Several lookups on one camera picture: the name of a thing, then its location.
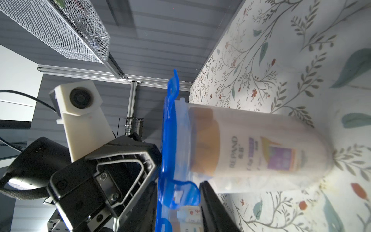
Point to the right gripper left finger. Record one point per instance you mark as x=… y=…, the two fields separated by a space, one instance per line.
x=140 y=215

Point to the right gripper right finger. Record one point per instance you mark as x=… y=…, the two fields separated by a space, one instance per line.
x=215 y=217

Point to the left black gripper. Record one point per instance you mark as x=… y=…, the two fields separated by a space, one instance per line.
x=96 y=188

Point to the blue-lid clear container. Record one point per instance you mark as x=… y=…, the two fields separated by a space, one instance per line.
x=235 y=151

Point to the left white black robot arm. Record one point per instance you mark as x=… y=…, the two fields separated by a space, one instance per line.
x=28 y=175

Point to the black wire wall basket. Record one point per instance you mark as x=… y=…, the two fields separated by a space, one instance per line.
x=130 y=125

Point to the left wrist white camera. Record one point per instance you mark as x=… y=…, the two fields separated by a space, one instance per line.
x=86 y=128

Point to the white wire mesh basket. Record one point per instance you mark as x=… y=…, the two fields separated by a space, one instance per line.
x=72 y=28

